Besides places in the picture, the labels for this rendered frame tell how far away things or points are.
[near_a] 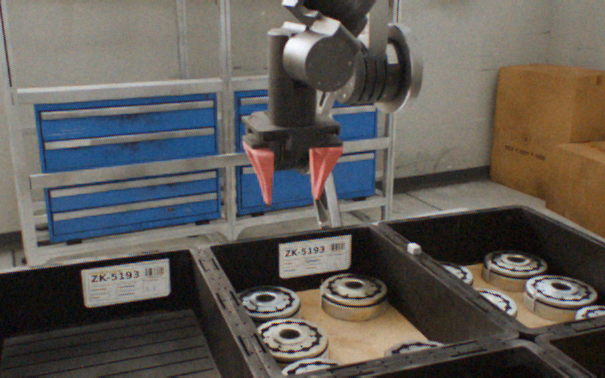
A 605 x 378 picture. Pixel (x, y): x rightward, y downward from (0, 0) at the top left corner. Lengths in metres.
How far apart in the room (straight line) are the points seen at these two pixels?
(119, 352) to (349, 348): 0.32
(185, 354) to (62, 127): 1.87
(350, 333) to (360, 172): 2.26
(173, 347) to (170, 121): 1.90
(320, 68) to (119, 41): 2.93
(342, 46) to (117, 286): 0.52
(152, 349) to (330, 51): 0.50
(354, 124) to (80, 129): 1.24
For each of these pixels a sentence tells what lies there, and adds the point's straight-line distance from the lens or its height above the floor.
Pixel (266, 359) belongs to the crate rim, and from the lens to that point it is 0.72.
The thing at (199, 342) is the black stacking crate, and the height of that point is 0.83.
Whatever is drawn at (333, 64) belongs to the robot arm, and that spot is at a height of 1.24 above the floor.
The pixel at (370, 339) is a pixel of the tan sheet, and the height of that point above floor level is 0.83.
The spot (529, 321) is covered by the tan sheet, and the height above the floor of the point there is 0.83.
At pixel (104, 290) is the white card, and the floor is 0.88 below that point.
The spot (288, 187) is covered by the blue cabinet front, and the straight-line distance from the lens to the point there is 3.03.
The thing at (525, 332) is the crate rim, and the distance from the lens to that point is 0.82.
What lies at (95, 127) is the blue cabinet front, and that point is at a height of 0.78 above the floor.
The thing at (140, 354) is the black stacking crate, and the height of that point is 0.83.
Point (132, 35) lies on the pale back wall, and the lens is 3.58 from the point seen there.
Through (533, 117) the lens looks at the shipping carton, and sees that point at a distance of 4.46.
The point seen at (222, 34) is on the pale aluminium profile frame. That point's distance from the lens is 2.78.
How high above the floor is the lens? 1.31
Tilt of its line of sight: 17 degrees down
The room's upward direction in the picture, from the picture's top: straight up
